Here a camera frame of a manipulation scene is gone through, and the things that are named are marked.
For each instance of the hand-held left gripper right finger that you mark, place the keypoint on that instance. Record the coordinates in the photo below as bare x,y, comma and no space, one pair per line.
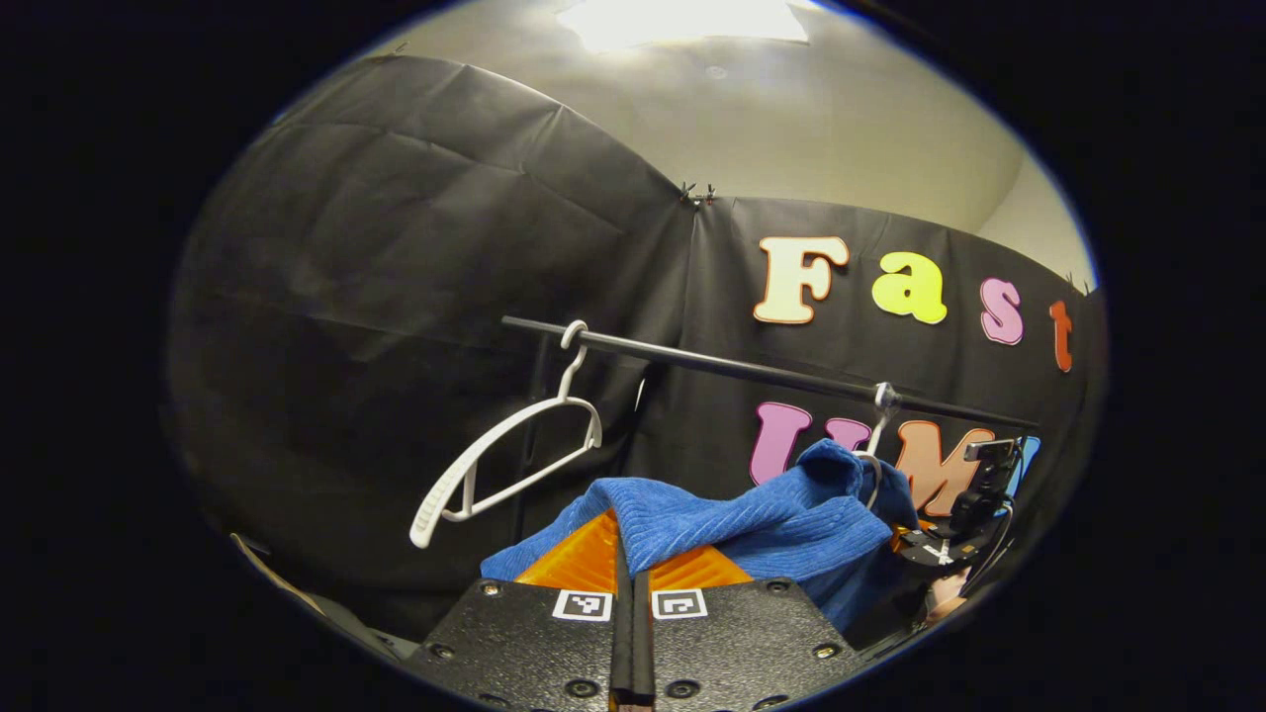
742,643

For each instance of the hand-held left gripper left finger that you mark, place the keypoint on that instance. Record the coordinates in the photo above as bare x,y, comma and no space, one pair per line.
534,643

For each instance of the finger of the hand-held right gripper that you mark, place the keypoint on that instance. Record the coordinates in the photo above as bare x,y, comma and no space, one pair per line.
935,549

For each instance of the empty white clothes hanger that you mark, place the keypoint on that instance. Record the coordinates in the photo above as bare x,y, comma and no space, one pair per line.
425,519

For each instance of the black garment rack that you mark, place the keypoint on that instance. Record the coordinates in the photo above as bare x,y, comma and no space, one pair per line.
742,371

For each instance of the ceiling light panel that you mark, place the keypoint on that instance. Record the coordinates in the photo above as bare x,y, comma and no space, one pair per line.
682,20

